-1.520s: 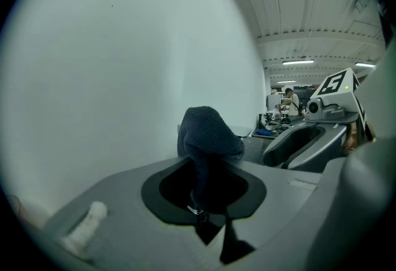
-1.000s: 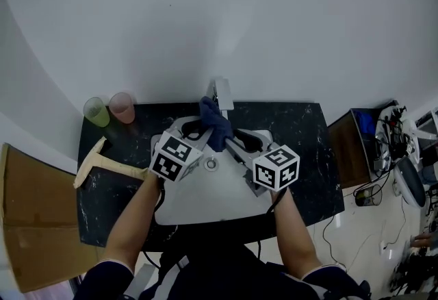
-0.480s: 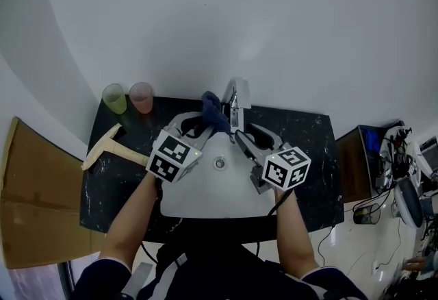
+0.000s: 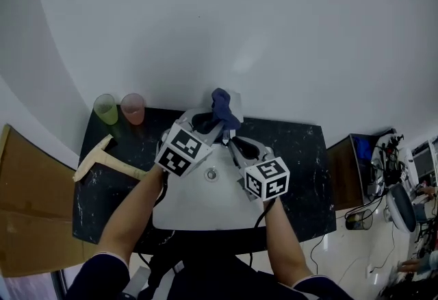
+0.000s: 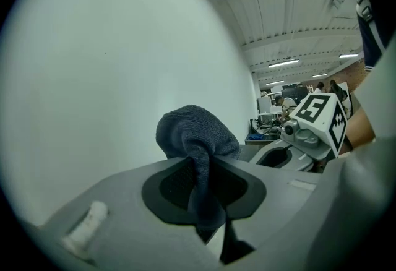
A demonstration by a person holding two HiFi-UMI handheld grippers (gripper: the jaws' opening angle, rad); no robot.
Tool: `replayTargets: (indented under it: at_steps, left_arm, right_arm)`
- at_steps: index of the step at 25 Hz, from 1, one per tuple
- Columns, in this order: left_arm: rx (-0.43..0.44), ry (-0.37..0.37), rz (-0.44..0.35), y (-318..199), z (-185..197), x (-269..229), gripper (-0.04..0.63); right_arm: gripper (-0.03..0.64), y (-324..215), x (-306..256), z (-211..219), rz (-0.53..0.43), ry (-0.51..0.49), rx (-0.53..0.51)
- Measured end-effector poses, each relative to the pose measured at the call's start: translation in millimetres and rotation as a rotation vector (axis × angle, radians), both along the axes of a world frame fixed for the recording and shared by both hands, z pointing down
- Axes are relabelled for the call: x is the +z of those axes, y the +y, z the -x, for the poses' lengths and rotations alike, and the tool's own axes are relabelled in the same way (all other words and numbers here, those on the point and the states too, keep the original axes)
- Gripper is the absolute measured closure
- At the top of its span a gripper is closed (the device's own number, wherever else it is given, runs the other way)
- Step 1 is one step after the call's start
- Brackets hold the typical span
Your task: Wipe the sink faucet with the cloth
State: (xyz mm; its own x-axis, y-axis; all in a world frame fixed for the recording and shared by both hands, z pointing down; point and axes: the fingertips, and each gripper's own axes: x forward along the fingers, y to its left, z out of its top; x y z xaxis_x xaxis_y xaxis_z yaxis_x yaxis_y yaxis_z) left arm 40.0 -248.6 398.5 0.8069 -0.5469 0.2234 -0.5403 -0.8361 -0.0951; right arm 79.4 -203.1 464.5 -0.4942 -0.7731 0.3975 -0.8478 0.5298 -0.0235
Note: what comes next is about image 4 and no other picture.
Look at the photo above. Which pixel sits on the dark wooden cabinet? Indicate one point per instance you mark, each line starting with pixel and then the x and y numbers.
pixel 342 172

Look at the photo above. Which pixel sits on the white sink basin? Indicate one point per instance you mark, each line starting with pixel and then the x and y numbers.
pixel 205 202

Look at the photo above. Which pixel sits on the metal sink drain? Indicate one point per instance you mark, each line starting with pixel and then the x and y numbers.
pixel 211 174

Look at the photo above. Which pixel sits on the person's dark navy clothing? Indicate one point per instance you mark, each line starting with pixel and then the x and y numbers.
pixel 222 279

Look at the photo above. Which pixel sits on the chrome faucet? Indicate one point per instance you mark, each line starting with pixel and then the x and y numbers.
pixel 237 105

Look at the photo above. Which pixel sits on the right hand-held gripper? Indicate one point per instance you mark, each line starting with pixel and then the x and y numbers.
pixel 268 178

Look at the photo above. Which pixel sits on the person's right forearm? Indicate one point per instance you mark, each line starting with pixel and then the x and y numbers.
pixel 284 240

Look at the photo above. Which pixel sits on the white power adapter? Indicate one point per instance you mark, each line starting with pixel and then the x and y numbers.
pixel 370 272

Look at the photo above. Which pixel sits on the person's left forearm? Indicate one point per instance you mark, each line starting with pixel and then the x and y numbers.
pixel 130 216

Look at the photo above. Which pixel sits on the blue fabric item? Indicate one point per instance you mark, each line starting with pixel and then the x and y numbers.
pixel 362 148

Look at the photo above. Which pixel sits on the pink translucent cup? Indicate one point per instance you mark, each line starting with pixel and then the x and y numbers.
pixel 133 108

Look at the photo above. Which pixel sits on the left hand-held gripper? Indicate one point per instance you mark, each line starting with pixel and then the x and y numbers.
pixel 183 151

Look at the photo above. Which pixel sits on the green translucent cup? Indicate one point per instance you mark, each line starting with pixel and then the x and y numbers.
pixel 106 109

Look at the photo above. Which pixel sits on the white office chair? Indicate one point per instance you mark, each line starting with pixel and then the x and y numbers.
pixel 402 206

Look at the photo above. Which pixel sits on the brown cardboard sheet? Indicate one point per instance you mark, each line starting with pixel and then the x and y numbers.
pixel 31 206

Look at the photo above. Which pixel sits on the wooden squeegee tool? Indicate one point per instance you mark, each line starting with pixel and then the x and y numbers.
pixel 99 154

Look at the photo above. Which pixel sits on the black mesh wastebasket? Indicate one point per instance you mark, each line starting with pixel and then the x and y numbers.
pixel 358 220

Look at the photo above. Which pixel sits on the dark blue cloth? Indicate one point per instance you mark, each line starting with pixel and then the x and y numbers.
pixel 222 110

